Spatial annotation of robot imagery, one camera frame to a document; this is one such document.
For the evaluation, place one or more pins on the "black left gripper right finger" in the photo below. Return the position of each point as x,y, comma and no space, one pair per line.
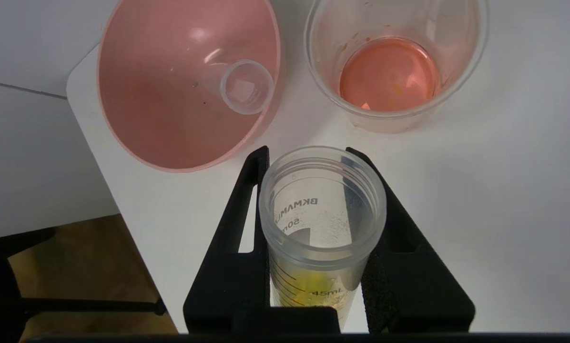
409,286

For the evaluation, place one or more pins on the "yellow pigment test tube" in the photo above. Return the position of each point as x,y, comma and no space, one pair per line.
313,228

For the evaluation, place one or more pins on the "clear glass beaker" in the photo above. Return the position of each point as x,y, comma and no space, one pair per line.
390,76

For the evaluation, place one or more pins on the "pink plastic bowl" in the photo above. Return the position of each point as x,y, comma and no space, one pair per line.
170,95

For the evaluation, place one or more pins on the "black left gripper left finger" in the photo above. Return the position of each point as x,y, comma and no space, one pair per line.
232,286

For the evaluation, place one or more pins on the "red pigment test tube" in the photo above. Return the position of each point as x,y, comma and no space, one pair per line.
247,88

